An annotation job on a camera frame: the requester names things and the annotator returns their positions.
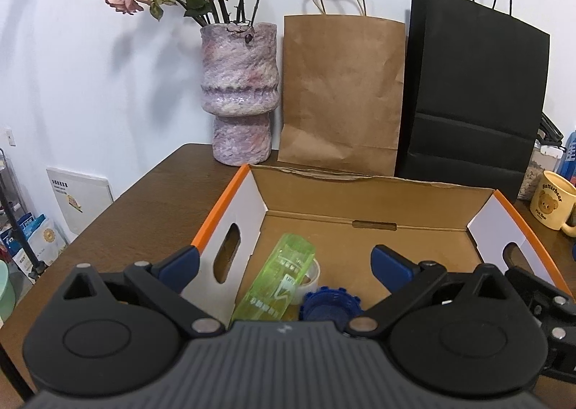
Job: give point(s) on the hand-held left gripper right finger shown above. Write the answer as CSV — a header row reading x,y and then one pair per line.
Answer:
x,y
389,267

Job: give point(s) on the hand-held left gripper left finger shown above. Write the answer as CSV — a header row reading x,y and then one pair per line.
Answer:
x,y
180,267

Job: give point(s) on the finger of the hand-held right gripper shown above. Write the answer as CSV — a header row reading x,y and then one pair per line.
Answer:
x,y
535,287

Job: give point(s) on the blue gear-shaped cap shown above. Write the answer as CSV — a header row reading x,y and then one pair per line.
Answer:
x,y
330,305

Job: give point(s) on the orange cardboard box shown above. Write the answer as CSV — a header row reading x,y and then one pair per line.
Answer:
x,y
360,202

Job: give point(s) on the white tape roll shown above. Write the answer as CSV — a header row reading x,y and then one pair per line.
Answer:
x,y
315,276

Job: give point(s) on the green transparent bottle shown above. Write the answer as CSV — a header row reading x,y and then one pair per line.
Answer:
x,y
279,283

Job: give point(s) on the yellow bear mug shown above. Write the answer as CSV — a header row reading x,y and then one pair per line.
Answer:
x,y
551,206

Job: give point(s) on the white board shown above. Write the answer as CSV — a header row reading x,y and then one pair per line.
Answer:
x,y
78,202

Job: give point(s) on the clear jar with clip lid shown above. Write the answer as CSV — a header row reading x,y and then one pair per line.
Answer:
x,y
537,166

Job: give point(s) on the blue drink can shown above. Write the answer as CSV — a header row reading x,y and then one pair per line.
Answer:
x,y
569,157

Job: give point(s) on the blue white packet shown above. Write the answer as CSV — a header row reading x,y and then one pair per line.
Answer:
x,y
42,242

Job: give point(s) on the pale green cup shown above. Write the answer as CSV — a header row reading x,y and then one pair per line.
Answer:
x,y
5,292

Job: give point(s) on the brown paper bag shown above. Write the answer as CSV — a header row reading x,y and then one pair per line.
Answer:
x,y
342,94

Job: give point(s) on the purple marbled vase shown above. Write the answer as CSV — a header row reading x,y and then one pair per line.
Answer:
x,y
238,89

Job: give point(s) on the black paper bag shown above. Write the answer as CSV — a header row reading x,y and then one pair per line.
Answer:
x,y
477,94

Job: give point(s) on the white wall socket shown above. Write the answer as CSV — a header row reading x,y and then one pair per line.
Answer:
x,y
8,137

